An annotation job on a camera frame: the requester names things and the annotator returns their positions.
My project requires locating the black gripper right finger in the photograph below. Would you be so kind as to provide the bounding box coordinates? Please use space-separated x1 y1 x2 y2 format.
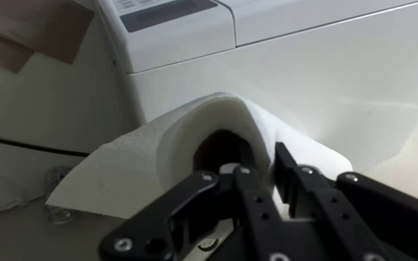
273 141 418 261

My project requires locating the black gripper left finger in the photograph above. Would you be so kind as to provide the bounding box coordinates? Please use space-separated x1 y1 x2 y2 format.
97 166 293 261

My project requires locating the white paper towel roll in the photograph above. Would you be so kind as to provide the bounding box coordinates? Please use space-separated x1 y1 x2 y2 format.
45 92 354 222

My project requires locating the white microwave oven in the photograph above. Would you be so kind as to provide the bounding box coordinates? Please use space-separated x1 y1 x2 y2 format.
91 0 418 171

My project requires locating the black microwave power cord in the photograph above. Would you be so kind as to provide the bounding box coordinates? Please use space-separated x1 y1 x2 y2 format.
0 137 87 157

